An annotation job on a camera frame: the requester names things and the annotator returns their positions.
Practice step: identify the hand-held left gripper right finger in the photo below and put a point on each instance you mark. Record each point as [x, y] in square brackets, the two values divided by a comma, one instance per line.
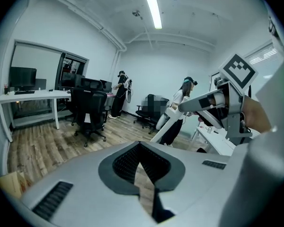
[198, 185]

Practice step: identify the white ceiling pipes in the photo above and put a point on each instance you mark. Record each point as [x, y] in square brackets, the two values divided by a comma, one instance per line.
[113, 40]

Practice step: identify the long ceiling light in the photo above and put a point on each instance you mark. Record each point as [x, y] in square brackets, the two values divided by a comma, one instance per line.
[153, 8]

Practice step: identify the white shell backpack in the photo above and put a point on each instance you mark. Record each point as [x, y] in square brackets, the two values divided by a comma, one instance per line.
[161, 122]
[129, 91]

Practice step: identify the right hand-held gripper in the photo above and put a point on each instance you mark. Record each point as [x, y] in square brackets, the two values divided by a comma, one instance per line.
[237, 74]

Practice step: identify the window with roller blind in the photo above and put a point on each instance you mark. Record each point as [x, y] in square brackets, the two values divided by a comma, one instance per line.
[38, 55]

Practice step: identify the black mesh office chair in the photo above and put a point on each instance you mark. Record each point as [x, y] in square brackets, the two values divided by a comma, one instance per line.
[92, 83]
[159, 107]
[144, 112]
[90, 107]

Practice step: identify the window with slatted blind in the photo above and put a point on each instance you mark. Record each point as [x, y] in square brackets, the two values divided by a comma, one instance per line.
[262, 58]

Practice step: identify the white office desk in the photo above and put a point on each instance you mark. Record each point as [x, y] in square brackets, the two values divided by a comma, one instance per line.
[38, 94]
[110, 94]

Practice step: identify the large cardboard box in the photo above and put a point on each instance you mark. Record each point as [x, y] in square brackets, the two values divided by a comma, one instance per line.
[11, 183]

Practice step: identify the white curved desk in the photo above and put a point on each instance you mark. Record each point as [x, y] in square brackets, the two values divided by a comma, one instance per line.
[217, 143]

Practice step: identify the person's right forearm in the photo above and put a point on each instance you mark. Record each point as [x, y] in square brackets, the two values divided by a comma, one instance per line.
[255, 115]

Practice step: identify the small red bottle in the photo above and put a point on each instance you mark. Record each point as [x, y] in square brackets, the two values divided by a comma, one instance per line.
[6, 89]

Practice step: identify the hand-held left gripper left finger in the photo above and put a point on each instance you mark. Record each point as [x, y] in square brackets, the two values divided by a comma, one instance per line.
[85, 197]

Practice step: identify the black keyboard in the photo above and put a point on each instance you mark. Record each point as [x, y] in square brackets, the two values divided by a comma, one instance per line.
[24, 92]

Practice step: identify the black computer monitor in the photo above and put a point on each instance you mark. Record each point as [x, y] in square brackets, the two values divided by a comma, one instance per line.
[106, 85]
[22, 78]
[40, 84]

